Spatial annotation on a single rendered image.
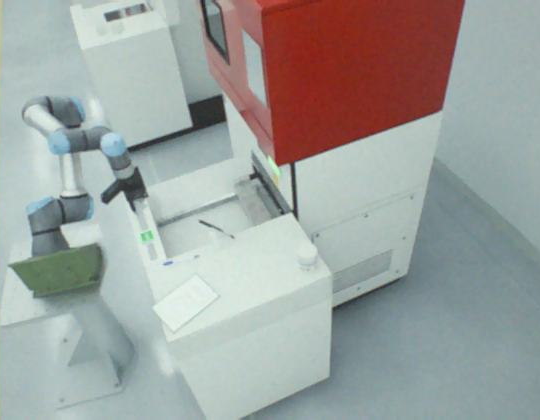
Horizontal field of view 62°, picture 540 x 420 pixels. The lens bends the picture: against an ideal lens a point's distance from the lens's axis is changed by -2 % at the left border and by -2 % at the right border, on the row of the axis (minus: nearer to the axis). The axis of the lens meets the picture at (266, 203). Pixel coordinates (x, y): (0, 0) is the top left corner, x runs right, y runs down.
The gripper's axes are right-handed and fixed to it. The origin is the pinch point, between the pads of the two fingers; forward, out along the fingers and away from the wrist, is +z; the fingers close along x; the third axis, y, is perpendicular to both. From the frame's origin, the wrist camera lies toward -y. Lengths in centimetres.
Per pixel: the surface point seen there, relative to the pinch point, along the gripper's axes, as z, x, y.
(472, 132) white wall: 62, 35, 207
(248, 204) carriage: 23, 5, 46
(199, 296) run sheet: 13.9, -37.3, 11.6
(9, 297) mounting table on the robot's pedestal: 29, 8, -61
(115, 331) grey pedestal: 80, 8, -33
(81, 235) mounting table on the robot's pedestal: 28.7, 29.1, -28.1
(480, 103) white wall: 40, 35, 207
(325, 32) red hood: -59, -15, 74
